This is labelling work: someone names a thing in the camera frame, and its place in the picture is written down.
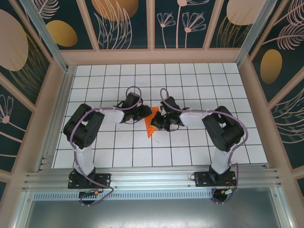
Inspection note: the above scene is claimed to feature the orange paper sheet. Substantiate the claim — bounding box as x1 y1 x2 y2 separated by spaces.
144 106 160 139

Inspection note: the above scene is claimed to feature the grey metal tray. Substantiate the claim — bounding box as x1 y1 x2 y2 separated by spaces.
13 185 294 228

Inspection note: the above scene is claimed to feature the long aluminium base rail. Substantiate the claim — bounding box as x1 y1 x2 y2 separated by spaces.
22 167 284 190

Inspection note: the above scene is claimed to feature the slotted grey cable duct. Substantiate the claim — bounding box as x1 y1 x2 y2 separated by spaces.
33 189 216 200

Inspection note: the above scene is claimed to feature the aluminium side rail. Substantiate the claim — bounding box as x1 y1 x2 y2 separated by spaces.
37 66 77 173

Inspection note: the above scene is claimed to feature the left base wires yellow connector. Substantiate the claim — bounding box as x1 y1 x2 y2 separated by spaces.
79 189 105 198

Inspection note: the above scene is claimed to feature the base wires yellow connector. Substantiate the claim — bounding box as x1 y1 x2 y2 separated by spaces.
213 181 238 198
79 189 105 198

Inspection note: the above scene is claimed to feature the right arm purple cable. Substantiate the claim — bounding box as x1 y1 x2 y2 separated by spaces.
160 88 250 205

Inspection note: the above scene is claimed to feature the right base wires yellow connector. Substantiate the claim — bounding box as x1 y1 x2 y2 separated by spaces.
213 181 238 198

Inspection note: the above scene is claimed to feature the aluminium frame post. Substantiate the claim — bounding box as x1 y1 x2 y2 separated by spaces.
236 0 277 68
19 0 70 72

